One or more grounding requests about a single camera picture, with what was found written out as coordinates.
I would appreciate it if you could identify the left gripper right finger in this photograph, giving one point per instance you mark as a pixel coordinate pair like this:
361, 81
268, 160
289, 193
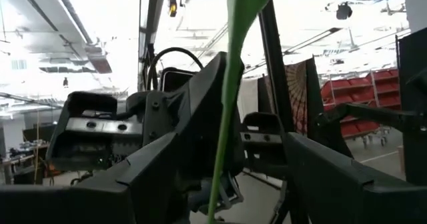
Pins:
350, 200

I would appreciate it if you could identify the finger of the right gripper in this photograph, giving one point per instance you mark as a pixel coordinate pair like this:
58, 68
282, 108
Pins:
197, 117
237, 134

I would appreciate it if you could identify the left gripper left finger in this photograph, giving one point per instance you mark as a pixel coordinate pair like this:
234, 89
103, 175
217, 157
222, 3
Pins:
100, 204

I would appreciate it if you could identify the yellow artificial flower spray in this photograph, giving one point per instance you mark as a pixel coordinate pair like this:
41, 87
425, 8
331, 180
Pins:
247, 4

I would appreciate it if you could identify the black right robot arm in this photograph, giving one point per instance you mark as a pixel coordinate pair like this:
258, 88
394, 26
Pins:
367, 113

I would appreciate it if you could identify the dark red patterned tapestry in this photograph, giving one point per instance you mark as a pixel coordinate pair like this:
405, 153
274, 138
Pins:
297, 90

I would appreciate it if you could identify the cluttered far workbench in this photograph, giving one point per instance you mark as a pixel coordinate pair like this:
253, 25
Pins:
20, 150

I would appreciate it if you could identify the yellow hanging device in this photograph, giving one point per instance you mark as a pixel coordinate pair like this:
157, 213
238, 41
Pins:
173, 7

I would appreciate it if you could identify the red bin shelf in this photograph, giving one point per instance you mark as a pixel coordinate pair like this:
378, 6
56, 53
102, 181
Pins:
353, 87

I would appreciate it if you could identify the black ceiling spotlight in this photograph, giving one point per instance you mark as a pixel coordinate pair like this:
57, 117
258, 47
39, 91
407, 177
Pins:
343, 11

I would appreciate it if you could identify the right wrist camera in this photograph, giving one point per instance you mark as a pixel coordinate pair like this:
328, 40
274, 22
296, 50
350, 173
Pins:
177, 80

